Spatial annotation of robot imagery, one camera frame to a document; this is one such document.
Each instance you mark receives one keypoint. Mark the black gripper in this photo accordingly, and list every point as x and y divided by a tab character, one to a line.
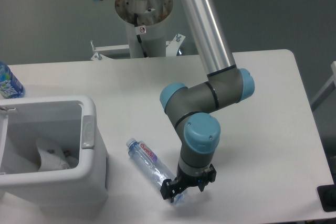
187	177

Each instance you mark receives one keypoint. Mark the clear crushed plastic bottle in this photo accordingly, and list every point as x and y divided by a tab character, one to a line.
148	163

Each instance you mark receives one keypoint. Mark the white paper wrapper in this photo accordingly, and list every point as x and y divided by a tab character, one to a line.
51	155

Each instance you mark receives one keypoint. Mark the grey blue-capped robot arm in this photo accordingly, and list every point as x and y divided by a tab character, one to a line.
189	107

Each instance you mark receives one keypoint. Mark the trash inside the can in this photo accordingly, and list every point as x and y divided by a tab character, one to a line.
72	161

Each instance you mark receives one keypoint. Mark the white plastic trash can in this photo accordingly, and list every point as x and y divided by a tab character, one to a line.
70	121

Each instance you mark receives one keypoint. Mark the black clamp at table edge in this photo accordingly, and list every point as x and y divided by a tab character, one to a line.
327	197

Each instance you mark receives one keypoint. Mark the blue labelled water bottle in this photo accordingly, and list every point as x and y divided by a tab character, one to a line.
11	87

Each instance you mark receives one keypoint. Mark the white pedestal base frame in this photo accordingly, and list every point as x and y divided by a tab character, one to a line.
178	46

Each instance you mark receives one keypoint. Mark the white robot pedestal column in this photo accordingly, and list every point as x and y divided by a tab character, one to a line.
146	41

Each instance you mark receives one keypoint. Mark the white frame at right edge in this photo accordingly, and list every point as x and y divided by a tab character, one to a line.
324	91

